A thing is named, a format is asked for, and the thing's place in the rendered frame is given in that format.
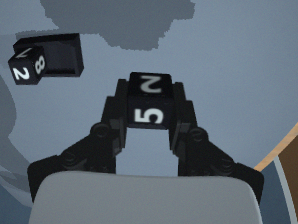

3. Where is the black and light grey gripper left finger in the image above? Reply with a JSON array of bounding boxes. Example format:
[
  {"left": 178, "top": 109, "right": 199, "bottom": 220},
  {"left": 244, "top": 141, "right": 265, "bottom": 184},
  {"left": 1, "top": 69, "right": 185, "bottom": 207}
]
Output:
[{"left": 27, "top": 79, "right": 129, "bottom": 203}]

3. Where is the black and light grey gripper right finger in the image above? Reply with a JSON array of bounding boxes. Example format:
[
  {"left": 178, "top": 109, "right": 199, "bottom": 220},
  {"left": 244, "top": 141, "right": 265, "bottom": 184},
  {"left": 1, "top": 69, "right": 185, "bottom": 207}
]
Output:
[{"left": 168, "top": 82, "right": 264, "bottom": 206}]

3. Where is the black number cube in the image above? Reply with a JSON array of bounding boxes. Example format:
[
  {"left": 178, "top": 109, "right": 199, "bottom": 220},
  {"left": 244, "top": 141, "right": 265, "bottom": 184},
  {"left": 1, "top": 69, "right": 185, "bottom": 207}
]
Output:
[
  {"left": 126, "top": 72, "right": 174, "bottom": 130},
  {"left": 8, "top": 46, "right": 48, "bottom": 85}
]

